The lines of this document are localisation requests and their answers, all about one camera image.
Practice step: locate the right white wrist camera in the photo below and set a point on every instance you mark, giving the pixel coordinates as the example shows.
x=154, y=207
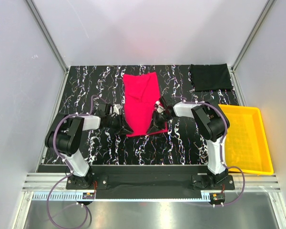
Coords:
x=158, y=107

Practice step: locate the left connector block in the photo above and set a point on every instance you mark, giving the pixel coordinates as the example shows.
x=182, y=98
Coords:
x=88, y=195

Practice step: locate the right connector block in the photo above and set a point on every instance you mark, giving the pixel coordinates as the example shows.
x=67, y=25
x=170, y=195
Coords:
x=219, y=197

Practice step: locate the folded black t shirt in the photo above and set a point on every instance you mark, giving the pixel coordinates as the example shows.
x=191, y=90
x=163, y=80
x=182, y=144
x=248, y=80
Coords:
x=210, y=77

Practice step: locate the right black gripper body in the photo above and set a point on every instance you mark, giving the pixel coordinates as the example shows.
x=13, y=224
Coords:
x=158, y=120

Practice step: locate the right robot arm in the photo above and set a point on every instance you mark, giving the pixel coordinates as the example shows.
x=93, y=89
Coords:
x=212, y=125

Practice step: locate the right aluminium frame post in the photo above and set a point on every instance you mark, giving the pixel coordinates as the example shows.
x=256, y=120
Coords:
x=255, y=29

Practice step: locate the yellow plastic bin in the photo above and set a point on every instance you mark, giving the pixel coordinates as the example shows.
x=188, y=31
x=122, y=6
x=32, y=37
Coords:
x=246, y=144

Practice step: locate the left aluminium frame post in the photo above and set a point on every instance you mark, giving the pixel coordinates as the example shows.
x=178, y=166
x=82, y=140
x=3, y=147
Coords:
x=43, y=28

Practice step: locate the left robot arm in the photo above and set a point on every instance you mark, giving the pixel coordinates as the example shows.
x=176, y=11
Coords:
x=65, y=133

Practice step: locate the aluminium frame post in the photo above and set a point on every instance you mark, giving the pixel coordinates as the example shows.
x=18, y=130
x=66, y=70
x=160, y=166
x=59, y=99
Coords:
x=43, y=28
x=255, y=29

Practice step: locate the pink t shirt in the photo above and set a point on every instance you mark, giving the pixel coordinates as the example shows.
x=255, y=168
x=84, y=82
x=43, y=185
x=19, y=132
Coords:
x=141, y=93

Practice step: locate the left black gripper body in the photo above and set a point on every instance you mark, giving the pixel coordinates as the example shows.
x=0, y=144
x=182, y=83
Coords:
x=119, y=121

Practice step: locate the slotted cable duct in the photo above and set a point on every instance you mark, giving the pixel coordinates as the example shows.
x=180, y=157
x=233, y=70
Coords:
x=128, y=195

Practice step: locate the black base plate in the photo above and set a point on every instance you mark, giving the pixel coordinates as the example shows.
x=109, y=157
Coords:
x=117, y=178

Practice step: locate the connector block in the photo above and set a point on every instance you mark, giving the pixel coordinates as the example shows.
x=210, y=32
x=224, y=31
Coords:
x=219, y=197
x=88, y=195

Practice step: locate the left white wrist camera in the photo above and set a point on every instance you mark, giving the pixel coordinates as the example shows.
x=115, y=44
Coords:
x=116, y=108

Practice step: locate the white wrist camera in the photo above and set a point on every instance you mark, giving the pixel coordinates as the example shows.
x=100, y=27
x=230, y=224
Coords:
x=116, y=108
x=158, y=107

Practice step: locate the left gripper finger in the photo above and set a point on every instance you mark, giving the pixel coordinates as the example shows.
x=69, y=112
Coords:
x=121, y=132
x=125, y=125

